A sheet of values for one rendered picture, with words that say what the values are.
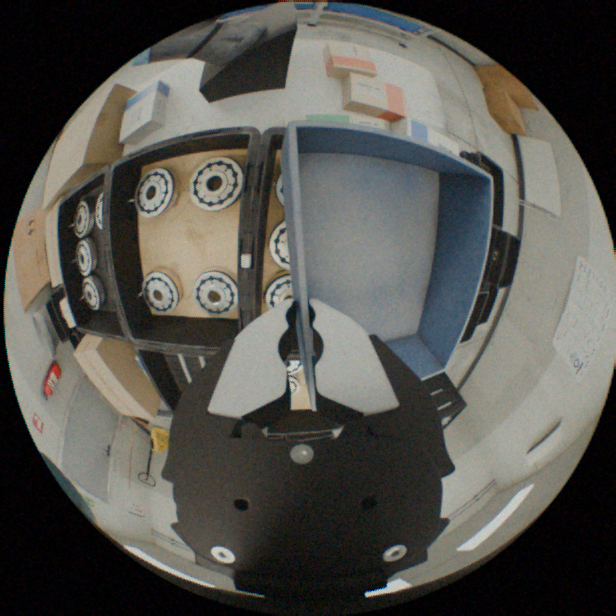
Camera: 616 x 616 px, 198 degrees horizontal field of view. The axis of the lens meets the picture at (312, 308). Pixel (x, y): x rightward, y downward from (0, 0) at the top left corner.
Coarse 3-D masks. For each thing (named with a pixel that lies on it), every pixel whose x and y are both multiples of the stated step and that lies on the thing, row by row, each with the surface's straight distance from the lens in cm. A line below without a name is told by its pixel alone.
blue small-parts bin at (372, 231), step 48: (288, 144) 9; (336, 144) 13; (384, 144) 13; (432, 144) 13; (288, 192) 11; (336, 192) 16; (384, 192) 18; (432, 192) 21; (480, 192) 19; (288, 240) 14; (336, 240) 17; (384, 240) 18; (432, 240) 22; (480, 240) 18; (336, 288) 18; (384, 288) 20; (432, 288) 23; (384, 336) 24; (432, 336) 24
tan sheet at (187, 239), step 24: (144, 168) 51; (168, 168) 46; (192, 168) 44; (168, 216) 46; (192, 216) 43; (216, 216) 41; (144, 240) 50; (168, 240) 46; (192, 240) 44; (216, 240) 42; (144, 264) 52; (168, 264) 48; (192, 264) 45; (216, 264) 43; (192, 288) 47; (192, 312) 51
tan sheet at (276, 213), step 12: (276, 156) 40; (276, 168) 40; (276, 180) 40; (276, 204) 40; (276, 216) 40; (264, 252) 41; (264, 264) 42; (276, 264) 42; (264, 276) 43; (264, 288) 44; (264, 312) 47
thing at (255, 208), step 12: (264, 132) 31; (276, 132) 31; (264, 144) 31; (264, 156) 30; (264, 168) 30; (252, 192) 30; (252, 204) 30; (252, 216) 30; (252, 228) 30; (252, 240) 30; (252, 252) 32; (252, 264) 33; (252, 276) 32; (252, 288) 33; (252, 300) 34; (252, 312) 37
